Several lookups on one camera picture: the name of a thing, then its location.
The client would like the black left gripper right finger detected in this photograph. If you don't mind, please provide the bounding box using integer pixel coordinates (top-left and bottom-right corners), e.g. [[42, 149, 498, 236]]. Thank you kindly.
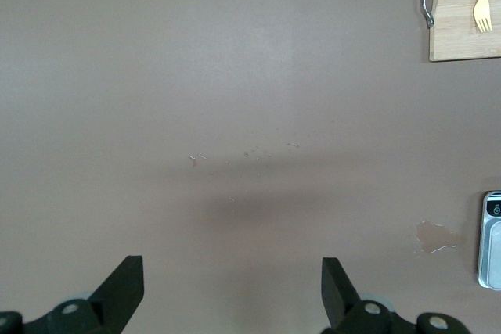
[[320, 257, 470, 334]]

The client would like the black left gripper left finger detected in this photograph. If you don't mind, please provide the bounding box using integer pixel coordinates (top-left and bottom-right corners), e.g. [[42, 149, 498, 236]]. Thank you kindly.
[[0, 255, 145, 334]]

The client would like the brown liquid puddle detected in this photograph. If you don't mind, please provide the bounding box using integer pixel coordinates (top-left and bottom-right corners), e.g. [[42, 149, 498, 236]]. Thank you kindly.
[[415, 220, 465, 253]]

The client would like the silver digital kitchen scale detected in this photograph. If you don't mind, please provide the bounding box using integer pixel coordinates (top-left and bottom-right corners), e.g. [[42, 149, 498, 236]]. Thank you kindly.
[[477, 190, 501, 291]]

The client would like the brown table cover sheet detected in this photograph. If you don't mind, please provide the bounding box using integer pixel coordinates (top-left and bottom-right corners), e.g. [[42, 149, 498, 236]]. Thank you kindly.
[[0, 0, 501, 334]]

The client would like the wooden cutting board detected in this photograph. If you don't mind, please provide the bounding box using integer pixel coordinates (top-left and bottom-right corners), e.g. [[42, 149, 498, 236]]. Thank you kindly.
[[420, 0, 501, 63]]

